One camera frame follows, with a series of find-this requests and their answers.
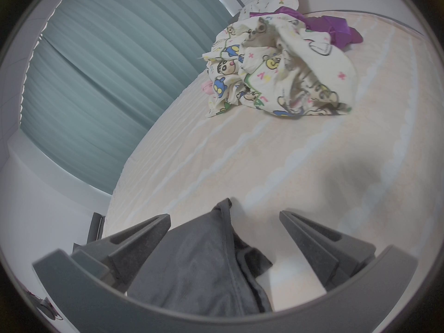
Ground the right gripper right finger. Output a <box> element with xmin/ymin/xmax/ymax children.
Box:
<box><xmin>279</xmin><ymin>211</ymin><xmax>376</xmax><ymax>289</ymax></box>

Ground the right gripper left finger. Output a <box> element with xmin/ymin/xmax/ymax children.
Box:
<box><xmin>71</xmin><ymin>214</ymin><xmax>171</xmax><ymax>289</ymax></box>

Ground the black T-shirt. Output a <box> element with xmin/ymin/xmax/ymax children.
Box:
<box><xmin>126</xmin><ymin>198</ymin><xmax>274</xmax><ymax>318</ymax></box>

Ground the bed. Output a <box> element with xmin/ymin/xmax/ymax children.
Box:
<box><xmin>104</xmin><ymin>0</ymin><xmax>444</xmax><ymax>313</ymax></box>

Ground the black chest of drawers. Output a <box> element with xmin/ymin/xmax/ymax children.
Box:
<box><xmin>87</xmin><ymin>213</ymin><xmax>106</xmax><ymax>245</ymax></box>

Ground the blue-green curtain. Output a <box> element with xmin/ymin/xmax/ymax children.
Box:
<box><xmin>19</xmin><ymin>0</ymin><xmax>236</xmax><ymax>195</ymax></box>

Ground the white printed garment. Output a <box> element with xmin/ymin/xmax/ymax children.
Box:
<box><xmin>202</xmin><ymin>14</ymin><xmax>358</xmax><ymax>119</ymax></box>

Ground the purple garment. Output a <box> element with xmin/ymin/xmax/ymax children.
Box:
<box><xmin>250</xmin><ymin>6</ymin><xmax>364</xmax><ymax>49</ymax></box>

